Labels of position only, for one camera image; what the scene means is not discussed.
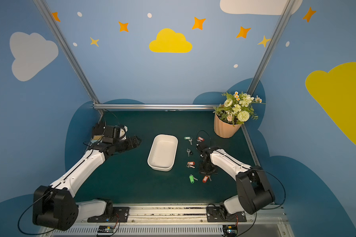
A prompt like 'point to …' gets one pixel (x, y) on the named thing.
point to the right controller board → (230, 230)
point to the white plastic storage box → (162, 153)
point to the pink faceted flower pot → (223, 130)
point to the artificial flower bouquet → (237, 108)
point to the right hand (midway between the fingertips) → (207, 172)
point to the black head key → (188, 151)
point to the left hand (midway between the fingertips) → (136, 140)
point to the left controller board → (106, 229)
